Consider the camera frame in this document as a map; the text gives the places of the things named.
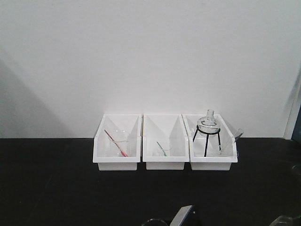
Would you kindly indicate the white storage bin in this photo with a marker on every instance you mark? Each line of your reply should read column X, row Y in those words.
column 165, row 128
column 213, row 160
column 131, row 123

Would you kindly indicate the clear beaker in bin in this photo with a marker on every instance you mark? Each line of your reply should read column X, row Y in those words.
column 122, row 137
column 157, row 152

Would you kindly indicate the clear beaker in left bin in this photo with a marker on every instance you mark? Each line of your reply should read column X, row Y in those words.
column 122, row 137

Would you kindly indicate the green stirring rod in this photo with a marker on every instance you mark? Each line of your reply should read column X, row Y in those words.
column 161, row 148

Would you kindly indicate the clear glass beaker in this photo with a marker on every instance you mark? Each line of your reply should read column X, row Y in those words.
column 154, row 222

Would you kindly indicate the clear beaker in middle bin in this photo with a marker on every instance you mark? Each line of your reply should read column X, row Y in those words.
column 157, row 152

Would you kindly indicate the red stirring rod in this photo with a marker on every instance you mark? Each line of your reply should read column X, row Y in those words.
column 116, row 143

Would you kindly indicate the black wire tripod stand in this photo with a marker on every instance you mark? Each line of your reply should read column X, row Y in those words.
column 198, row 130

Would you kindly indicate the middle white storage bin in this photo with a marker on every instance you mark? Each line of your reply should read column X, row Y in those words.
column 165, row 128

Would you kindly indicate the left white storage bin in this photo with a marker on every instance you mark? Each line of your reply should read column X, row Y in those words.
column 131, row 123

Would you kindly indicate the clear glass test tube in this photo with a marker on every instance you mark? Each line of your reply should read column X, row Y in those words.
column 233, row 139

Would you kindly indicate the round glass flask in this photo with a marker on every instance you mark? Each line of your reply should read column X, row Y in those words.
column 208, row 123

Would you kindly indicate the right white storage bin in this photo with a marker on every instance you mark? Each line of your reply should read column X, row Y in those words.
column 213, row 160

